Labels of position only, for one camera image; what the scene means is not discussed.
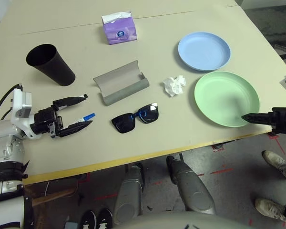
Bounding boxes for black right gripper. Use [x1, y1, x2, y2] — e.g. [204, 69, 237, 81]
[241, 107, 286, 134]

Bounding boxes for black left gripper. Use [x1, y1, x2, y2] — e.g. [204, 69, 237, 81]
[31, 95, 93, 138]

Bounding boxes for light green plate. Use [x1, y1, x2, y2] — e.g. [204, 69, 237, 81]
[194, 71, 260, 128]

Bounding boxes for black sunglasses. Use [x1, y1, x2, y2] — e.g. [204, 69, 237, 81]
[111, 102, 160, 134]

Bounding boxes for white tissue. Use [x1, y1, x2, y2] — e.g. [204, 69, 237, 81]
[163, 75, 187, 98]

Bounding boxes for blue-capped whiteboard marker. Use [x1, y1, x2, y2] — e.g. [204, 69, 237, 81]
[69, 113, 96, 125]

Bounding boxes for black plastic cup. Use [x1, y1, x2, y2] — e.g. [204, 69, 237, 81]
[26, 43, 76, 87]

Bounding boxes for white bystander sneaker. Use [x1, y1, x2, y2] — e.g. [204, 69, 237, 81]
[262, 150, 286, 183]
[255, 198, 286, 224]

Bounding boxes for grey open glasses case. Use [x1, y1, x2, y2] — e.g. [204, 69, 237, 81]
[92, 60, 150, 106]

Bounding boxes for wooden stick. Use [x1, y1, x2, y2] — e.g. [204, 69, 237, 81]
[32, 188, 77, 207]

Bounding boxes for silver robot right leg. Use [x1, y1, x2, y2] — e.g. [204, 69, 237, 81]
[166, 155, 216, 215]

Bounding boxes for silver robot leg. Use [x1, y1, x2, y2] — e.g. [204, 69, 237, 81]
[166, 155, 216, 215]
[113, 164, 145, 225]

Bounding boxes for purple tissue pack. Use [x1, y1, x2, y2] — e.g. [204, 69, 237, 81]
[101, 10, 138, 45]

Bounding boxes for silver robot left leg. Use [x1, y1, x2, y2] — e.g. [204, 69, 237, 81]
[113, 164, 145, 225]

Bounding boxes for black white-laced sneaker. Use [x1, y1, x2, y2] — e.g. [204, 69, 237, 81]
[80, 209, 97, 229]
[96, 208, 113, 229]

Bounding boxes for grey robot torso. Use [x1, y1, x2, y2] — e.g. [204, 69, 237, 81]
[114, 211, 286, 229]

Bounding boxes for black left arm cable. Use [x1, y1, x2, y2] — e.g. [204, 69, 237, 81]
[0, 83, 23, 125]

